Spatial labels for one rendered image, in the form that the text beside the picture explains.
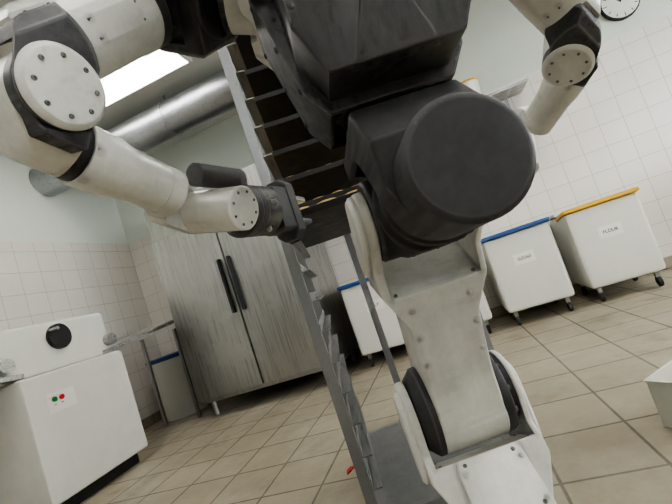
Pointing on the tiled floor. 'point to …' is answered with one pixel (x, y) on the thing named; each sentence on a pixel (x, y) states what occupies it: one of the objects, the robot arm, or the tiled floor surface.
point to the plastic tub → (662, 392)
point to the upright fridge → (243, 308)
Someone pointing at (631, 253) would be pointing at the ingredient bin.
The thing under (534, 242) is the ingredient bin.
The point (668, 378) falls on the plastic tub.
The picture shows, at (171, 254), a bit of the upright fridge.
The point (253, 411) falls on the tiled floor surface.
